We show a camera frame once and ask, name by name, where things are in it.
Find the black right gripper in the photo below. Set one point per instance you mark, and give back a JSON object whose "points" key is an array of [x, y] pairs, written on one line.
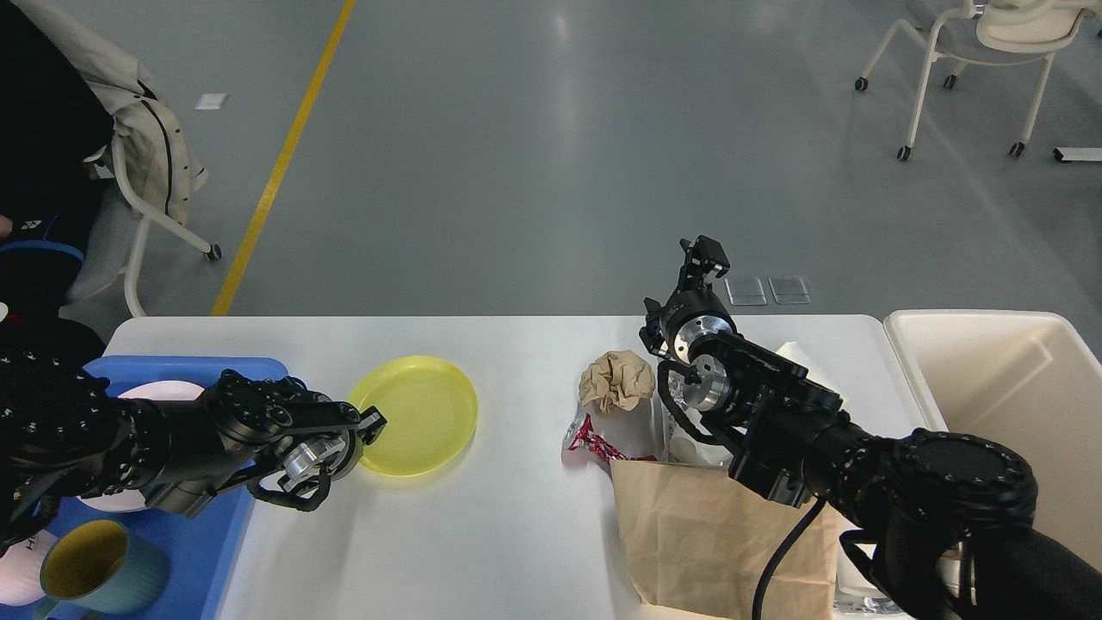
{"points": [[670, 329]]}

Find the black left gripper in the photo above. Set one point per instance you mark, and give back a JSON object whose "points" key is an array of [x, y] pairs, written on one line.
{"points": [[302, 463]]}

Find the yellow plastic plate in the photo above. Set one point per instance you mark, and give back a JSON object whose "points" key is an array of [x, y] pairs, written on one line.
{"points": [[431, 408]]}

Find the brown paper bag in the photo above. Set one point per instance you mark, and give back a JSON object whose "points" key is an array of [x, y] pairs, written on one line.
{"points": [[695, 540]]}

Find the dark green mug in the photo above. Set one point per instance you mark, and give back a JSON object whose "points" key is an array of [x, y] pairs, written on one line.
{"points": [[101, 569]]}

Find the pink mug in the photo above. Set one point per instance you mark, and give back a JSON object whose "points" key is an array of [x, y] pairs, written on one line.
{"points": [[20, 569]]}

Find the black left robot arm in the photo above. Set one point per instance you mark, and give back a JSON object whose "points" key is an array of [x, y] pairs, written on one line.
{"points": [[64, 436]]}

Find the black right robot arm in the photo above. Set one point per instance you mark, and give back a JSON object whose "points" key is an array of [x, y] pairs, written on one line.
{"points": [[943, 522]]}

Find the floor outlet plate left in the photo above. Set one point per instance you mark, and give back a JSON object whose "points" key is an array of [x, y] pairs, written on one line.
{"points": [[746, 291]]}

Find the floor outlet plate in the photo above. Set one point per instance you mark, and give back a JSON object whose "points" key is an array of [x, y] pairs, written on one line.
{"points": [[789, 290], [746, 291]]}

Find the floor outlet plate right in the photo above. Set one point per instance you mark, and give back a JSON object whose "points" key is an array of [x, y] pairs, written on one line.
{"points": [[789, 290]]}

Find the crumpled brown paper ball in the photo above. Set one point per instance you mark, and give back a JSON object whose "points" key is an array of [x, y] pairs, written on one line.
{"points": [[616, 383]]}

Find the red white snack wrapper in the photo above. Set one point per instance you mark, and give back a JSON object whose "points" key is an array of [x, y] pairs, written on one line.
{"points": [[580, 434]]}

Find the white round plate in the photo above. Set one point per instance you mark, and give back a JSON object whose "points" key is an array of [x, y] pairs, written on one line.
{"points": [[164, 392]]}

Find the beige plastic bin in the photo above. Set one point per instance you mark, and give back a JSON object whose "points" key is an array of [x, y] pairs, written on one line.
{"points": [[1026, 380]]}

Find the white chair with jacket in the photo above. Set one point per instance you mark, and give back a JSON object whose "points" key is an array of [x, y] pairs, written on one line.
{"points": [[149, 163]]}

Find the white chair on casters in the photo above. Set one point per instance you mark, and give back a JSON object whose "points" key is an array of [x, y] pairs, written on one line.
{"points": [[983, 33]]}

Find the white bar on floor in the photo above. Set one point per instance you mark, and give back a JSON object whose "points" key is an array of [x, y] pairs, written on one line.
{"points": [[1077, 154]]}

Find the person in dark clothes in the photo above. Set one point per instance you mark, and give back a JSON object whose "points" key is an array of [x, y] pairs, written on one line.
{"points": [[52, 122]]}

